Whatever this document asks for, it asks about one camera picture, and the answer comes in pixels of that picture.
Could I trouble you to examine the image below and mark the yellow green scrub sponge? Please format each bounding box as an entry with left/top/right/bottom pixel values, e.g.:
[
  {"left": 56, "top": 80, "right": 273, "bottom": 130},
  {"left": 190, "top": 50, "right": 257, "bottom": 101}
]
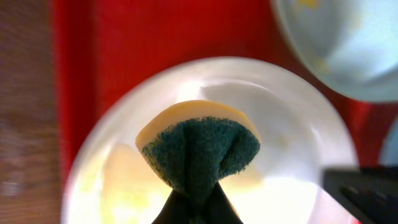
[{"left": 135, "top": 99, "right": 262, "bottom": 200}]

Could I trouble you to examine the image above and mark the light blue plate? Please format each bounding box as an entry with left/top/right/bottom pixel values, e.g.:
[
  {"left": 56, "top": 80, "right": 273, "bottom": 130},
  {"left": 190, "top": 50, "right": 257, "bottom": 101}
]
[{"left": 379, "top": 119, "right": 398, "bottom": 166}]

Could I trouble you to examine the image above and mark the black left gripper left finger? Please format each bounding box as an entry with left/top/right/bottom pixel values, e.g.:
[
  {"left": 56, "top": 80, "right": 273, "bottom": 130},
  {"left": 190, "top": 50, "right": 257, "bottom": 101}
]
[{"left": 152, "top": 190, "right": 192, "bottom": 224}]

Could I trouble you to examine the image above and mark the pale green plate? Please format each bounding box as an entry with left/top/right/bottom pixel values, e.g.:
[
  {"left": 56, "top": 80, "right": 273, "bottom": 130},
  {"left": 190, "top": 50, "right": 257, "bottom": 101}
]
[{"left": 271, "top": 0, "right": 397, "bottom": 103}]

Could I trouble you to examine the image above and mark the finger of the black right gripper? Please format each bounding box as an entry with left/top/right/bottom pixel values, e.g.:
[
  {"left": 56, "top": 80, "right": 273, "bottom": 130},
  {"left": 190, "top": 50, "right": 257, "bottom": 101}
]
[{"left": 323, "top": 166, "right": 397, "bottom": 224}]

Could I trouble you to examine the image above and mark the white plate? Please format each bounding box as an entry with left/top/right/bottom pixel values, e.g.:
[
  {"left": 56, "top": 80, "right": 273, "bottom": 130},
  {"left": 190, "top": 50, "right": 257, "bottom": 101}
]
[{"left": 61, "top": 57, "right": 358, "bottom": 224}]

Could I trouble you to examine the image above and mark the red plastic tray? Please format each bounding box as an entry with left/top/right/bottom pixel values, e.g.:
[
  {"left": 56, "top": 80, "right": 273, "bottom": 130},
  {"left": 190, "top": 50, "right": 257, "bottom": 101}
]
[{"left": 53, "top": 1, "right": 397, "bottom": 223}]

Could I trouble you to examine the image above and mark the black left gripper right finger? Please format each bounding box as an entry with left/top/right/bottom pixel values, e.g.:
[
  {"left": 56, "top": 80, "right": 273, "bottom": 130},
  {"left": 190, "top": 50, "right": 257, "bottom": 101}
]
[{"left": 203, "top": 182, "right": 243, "bottom": 224}]

